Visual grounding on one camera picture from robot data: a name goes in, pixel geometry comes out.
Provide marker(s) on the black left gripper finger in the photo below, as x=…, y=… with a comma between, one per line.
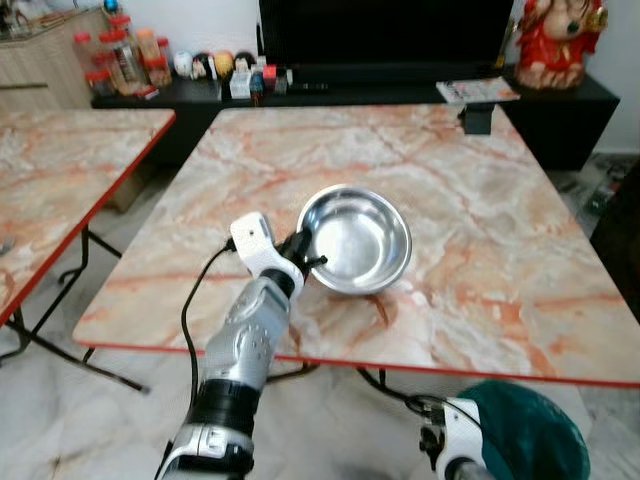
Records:
x=304, y=240
x=314, y=264

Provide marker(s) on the tall red-lidded clear jar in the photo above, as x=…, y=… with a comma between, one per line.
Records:
x=122, y=50

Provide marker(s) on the colourful magazine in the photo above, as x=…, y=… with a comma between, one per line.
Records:
x=478, y=90

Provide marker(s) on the teal lined waste bin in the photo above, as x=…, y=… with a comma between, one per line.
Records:
x=532, y=432

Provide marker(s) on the black flat television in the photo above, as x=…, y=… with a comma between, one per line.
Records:
x=385, y=40

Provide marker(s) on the light wooden sideboard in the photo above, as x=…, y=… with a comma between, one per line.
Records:
x=40, y=65

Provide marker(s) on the black television cabinet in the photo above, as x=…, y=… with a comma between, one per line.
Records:
x=560, y=125

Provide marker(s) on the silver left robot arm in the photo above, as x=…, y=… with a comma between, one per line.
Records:
x=240, y=350

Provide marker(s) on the orange round ornament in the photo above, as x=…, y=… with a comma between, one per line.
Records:
x=222, y=63

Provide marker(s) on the small white box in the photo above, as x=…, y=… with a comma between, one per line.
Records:
x=240, y=84

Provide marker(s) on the red and gold statue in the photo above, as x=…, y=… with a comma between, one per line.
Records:
x=555, y=45

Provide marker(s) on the large marble-top folding table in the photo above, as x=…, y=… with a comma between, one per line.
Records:
x=500, y=230

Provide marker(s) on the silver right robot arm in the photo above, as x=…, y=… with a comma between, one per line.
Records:
x=465, y=471

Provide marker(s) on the stainless steel bowl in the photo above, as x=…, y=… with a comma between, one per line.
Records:
x=358, y=240

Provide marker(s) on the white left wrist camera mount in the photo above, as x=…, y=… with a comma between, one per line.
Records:
x=255, y=245

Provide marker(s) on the small white figurine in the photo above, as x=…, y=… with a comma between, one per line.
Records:
x=183, y=63

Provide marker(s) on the black table clamp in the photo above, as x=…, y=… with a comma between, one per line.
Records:
x=478, y=120

